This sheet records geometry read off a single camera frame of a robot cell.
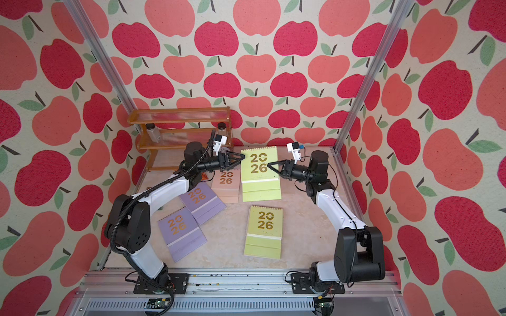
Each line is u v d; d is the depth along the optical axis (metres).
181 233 0.86
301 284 0.73
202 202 0.96
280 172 0.72
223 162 0.72
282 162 0.73
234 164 0.74
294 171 0.70
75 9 0.69
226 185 1.03
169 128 1.15
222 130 0.96
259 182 0.74
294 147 0.73
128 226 0.47
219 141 0.76
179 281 0.75
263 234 0.82
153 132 0.98
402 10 0.69
